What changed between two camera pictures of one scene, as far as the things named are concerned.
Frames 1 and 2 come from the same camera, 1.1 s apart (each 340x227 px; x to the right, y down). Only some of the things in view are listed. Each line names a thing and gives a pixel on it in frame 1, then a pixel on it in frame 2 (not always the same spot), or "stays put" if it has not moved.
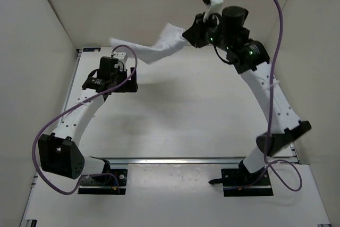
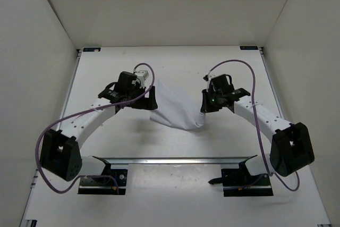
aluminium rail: [173, 160] stays put
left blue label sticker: [92, 49] stays put
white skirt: [171, 40] -> [173, 109]
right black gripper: [194, 35] -> [205, 107]
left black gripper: [129, 85] -> [150, 102]
